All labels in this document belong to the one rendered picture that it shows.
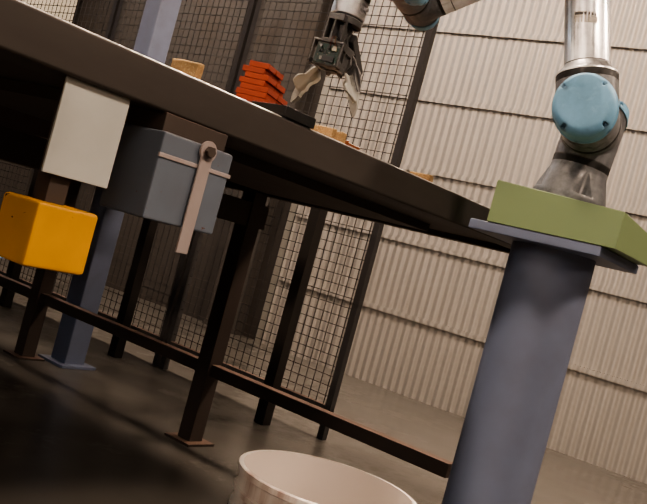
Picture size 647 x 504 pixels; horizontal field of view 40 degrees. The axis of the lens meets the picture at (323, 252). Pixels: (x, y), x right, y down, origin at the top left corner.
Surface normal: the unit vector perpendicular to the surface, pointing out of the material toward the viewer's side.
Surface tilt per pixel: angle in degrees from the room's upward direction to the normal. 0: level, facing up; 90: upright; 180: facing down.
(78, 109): 90
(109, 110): 90
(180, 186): 90
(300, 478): 87
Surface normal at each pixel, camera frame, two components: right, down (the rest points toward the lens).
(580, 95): -0.37, 0.00
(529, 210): -0.55, -0.15
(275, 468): 0.58, 0.10
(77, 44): 0.76, 0.21
